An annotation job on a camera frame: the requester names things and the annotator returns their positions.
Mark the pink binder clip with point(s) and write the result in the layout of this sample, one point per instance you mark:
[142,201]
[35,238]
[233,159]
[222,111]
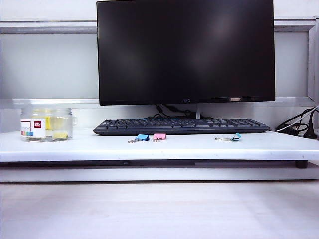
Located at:
[159,136]

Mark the black computer keyboard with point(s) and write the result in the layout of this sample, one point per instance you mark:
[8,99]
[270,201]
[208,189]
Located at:
[179,127]

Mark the blue binder clip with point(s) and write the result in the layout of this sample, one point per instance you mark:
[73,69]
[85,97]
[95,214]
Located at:
[143,137]

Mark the white desk riser board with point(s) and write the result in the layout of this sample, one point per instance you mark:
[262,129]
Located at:
[174,149]

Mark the silver monitor stand leg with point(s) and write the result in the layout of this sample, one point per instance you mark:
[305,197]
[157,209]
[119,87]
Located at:
[198,112]

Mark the black computer monitor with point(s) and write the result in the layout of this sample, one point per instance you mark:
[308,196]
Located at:
[184,49]

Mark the teal binder clip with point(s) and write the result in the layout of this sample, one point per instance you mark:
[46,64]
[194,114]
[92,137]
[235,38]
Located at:
[236,137]

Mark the clear plastic jar with label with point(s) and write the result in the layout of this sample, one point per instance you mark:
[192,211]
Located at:
[33,124]

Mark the black riser foot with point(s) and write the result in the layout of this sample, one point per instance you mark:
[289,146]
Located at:
[301,165]

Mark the black power plug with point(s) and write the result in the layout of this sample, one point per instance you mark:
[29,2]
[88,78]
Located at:
[310,133]

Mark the shiny silver partition rail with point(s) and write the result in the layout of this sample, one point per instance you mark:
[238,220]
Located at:
[49,102]

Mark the gray aluminium partition rail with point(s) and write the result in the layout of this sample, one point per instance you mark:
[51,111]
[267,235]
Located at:
[49,28]

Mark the aluminium partition post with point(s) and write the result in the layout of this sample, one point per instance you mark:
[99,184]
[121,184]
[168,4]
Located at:
[311,62]

